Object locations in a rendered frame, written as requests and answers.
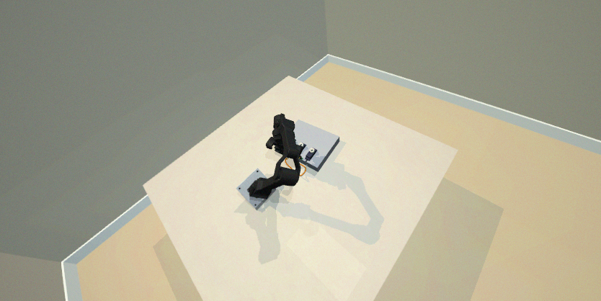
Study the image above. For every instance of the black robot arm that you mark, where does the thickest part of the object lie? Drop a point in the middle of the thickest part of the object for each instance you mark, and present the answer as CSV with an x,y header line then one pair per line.
x,y
282,133

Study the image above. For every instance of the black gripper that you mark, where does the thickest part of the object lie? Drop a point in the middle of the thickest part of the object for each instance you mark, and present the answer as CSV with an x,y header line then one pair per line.
x,y
279,146

